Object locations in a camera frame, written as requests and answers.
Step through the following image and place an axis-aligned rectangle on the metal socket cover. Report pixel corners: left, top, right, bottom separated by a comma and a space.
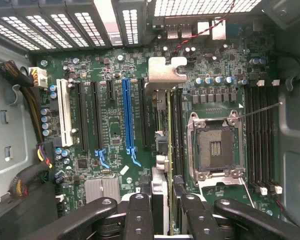
196, 177, 244, 196

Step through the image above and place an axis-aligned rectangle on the silver chipset heatsink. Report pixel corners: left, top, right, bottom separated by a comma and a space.
84, 177, 121, 204

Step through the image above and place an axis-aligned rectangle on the thin metal locking lever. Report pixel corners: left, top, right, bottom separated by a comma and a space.
241, 177, 256, 209
236, 101, 285, 120

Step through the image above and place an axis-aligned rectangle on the CPU socket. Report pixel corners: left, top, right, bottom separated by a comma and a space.
187, 111, 246, 187

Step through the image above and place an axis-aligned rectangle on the green motherboard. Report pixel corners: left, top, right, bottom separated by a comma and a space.
34, 17, 283, 221

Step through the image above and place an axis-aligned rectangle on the long black expansion slot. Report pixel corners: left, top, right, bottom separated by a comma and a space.
137, 77, 150, 149
89, 81, 110, 169
74, 81, 89, 153

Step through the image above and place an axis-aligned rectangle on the blue expansion slot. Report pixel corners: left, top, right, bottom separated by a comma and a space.
121, 77, 142, 168

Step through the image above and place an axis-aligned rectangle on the open grey PC case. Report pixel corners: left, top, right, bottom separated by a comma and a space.
0, 0, 300, 240

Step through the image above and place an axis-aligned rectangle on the white expansion slot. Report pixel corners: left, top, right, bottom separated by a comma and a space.
56, 78, 75, 148

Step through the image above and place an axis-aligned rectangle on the short black expansion slot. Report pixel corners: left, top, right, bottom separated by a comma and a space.
105, 79, 115, 101

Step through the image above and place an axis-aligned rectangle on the grey power supply with labels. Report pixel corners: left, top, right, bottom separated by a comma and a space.
0, 39, 37, 198

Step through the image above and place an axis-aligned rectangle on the white power connector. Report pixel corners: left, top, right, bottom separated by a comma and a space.
28, 66, 49, 90

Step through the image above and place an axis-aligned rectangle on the braided power cable bundle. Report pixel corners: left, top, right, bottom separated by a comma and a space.
0, 59, 49, 144
8, 143, 54, 199

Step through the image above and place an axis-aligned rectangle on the red black twisted wire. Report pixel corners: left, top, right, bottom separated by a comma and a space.
170, 0, 237, 55

